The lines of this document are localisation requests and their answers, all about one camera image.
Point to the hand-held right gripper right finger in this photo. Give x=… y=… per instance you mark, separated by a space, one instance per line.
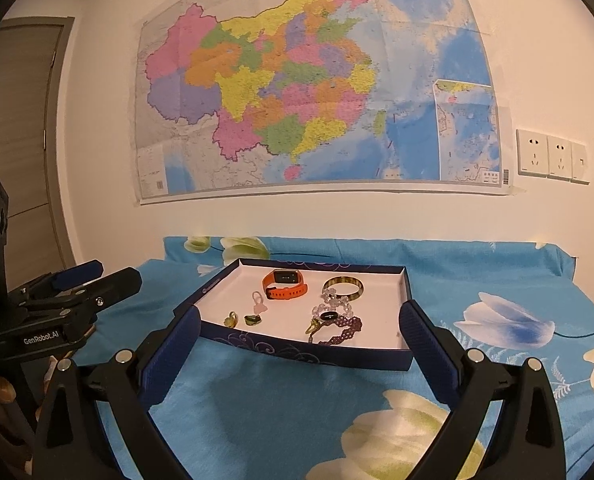
x=427 y=350

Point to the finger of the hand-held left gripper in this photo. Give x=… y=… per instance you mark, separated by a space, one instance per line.
x=117 y=282
x=79 y=271

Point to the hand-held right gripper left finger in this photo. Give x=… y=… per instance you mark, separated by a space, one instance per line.
x=177 y=355

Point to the dark blue jewelry box tray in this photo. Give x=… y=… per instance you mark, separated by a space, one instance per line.
x=377 y=322

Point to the pink pendant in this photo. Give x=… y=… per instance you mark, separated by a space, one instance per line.
x=259 y=306

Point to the grey-brown door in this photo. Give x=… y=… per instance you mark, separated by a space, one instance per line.
x=22 y=135

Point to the tortoiseshell bangle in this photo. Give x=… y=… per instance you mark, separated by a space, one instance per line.
x=342 y=278

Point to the blue floral bed sheet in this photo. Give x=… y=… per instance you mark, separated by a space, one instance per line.
x=277 y=410

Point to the gold pendant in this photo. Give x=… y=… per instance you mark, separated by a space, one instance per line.
x=314 y=328

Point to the orange smart watch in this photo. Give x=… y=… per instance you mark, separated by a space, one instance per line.
x=282 y=292

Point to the white wall socket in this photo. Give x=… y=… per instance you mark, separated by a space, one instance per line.
x=532 y=152
x=560 y=157

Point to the white wall switch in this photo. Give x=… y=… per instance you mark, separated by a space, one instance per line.
x=580 y=162

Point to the colourful wall map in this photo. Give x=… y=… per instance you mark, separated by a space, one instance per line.
x=327 y=85

